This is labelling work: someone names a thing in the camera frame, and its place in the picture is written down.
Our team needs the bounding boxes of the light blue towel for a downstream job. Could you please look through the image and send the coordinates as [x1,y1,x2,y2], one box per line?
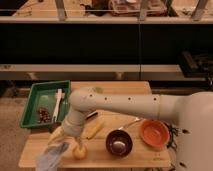
[35,142,69,171]

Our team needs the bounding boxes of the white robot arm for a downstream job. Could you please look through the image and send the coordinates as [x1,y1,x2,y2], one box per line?
[62,87,213,171]

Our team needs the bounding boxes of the yellow apple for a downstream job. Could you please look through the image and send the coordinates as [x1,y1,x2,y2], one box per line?
[72,145,87,160]

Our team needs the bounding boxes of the yellow corn cob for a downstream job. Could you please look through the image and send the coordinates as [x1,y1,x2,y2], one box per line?
[86,122,104,139]

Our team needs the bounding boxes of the striped black red block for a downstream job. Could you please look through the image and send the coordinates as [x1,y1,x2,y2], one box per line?
[86,112,98,120]

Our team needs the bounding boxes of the dark purple bowl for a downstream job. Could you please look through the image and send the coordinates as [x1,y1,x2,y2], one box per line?
[105,130,133,157]

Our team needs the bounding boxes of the dark red berry cluster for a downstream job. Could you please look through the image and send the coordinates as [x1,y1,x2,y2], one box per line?
[37,107,51,123]

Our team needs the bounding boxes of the small green cup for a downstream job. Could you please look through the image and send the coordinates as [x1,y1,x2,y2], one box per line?
[94,87,103,93]

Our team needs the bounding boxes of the green plastic tray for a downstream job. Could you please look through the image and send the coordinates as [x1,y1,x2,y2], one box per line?
[20,80,71,129]

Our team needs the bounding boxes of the metal spoon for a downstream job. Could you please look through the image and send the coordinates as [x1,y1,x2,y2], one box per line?
[118,117,141,130]

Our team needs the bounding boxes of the orange bowl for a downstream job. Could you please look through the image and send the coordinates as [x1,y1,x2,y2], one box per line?
[139,119,170,149]

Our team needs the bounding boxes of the black equipment on shelf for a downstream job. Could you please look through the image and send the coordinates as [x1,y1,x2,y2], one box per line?
[179,51,213,78]

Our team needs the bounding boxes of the black cables on floor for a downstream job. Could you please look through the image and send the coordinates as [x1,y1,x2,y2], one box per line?
[166,123,181,151]

